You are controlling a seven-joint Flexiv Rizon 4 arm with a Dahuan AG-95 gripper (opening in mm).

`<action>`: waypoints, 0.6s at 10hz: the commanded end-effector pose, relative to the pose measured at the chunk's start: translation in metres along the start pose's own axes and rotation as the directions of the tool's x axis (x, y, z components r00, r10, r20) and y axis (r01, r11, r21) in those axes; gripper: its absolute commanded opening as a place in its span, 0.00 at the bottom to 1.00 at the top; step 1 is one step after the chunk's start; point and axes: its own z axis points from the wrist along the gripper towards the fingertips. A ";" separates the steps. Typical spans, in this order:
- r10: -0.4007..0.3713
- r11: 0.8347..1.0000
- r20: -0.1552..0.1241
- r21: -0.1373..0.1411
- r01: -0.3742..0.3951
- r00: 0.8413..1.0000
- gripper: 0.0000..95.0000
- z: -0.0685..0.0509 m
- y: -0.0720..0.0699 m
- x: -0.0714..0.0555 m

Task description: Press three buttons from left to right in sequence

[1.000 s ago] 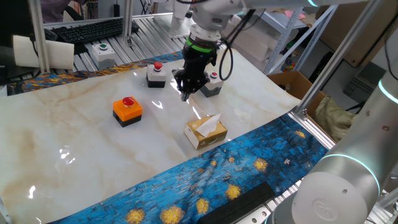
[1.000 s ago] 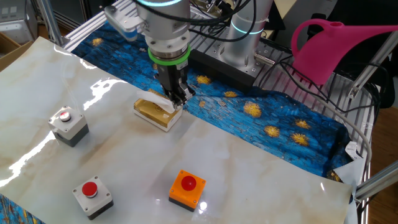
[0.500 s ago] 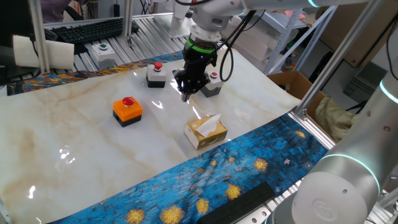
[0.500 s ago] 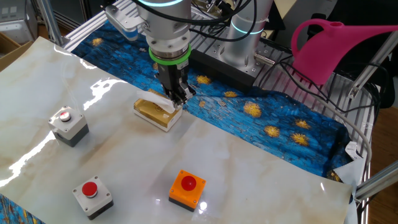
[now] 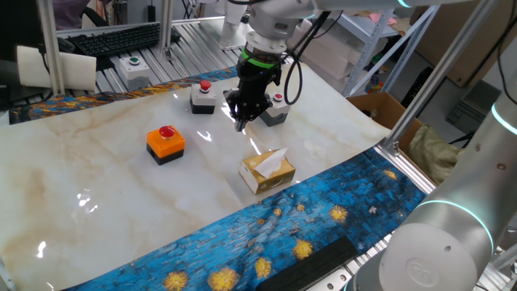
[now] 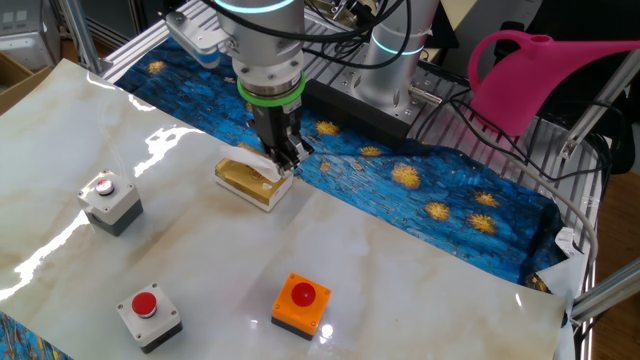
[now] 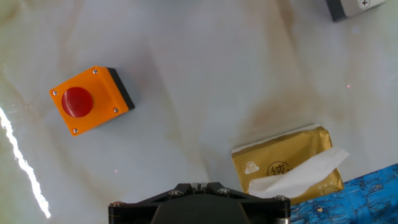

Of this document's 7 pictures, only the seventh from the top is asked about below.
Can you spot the grey box flat red button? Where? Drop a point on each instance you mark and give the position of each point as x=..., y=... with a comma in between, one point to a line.
x=351, y=7

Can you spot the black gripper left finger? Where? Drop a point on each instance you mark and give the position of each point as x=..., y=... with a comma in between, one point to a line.
x=133, y=211

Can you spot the gold tissue box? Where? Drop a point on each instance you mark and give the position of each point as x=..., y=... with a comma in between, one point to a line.
x=267, y=155

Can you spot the orange box red button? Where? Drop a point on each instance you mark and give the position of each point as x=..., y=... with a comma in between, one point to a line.
x=105, y=90

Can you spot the marble pattern mat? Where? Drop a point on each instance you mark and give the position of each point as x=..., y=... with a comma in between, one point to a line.
x=186, y=77

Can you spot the blue starry night cloth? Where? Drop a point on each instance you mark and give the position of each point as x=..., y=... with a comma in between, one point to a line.
x=357, y=199

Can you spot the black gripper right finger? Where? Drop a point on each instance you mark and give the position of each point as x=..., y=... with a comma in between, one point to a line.
x=267, y=211

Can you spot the white tissue sheet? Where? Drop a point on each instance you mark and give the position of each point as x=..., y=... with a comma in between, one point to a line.
x=304, y=174

